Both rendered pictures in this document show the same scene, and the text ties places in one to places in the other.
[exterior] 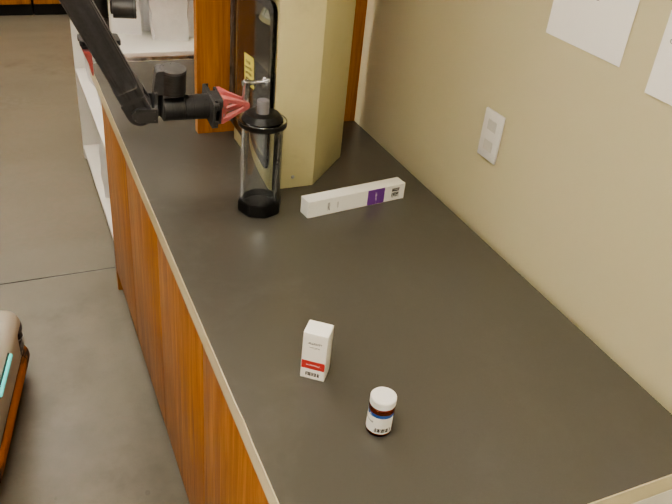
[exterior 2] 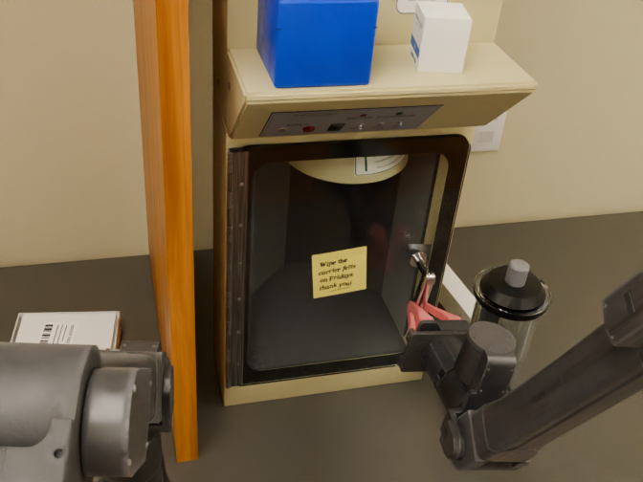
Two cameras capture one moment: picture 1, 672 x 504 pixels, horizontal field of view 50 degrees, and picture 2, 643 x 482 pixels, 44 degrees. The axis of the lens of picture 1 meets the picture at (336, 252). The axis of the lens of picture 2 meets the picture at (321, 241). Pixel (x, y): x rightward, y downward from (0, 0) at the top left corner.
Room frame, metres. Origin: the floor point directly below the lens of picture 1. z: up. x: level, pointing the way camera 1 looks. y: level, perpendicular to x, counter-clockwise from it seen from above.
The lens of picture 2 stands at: (1.62, 1.10, 1.85)
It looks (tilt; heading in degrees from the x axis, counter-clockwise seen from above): 36 degrees down; 279
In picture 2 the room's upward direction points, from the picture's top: 5 degrees clockwise
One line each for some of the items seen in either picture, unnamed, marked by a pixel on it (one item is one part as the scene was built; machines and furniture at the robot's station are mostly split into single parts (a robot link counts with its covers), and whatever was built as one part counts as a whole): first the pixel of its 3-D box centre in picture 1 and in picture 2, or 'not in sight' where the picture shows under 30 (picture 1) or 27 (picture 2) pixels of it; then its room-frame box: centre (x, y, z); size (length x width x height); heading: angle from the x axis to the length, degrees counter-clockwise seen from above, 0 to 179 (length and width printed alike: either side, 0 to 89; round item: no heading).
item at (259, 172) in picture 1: (261, 162); (497, 343); (1.49, 0.19, 1.06); 0.11 x 0.11 x 0.21
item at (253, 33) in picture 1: (251, 70); (342, 270); (1.73, 0.25, 1.19); 0.30 x 0.01 x 0.40; 27
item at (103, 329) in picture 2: not in sight; (65, 345); (2.14, 0.29, 0.96); 0.16 x 0.12 x 0.04; 19
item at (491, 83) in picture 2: not in sight; (376, 106); (1.70, 0.30, 1.46); 0.32 x 0.11 x 0.10; 27
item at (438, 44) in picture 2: not in sight; (439, 37); (1.65, 0.27, 1.54); 0.05 x 0.05 x 0.06; 17
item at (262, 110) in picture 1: (262, 114); (514, 282); (1.49, 0.19, 1.18); 0.09 x 0.09 x 0.07
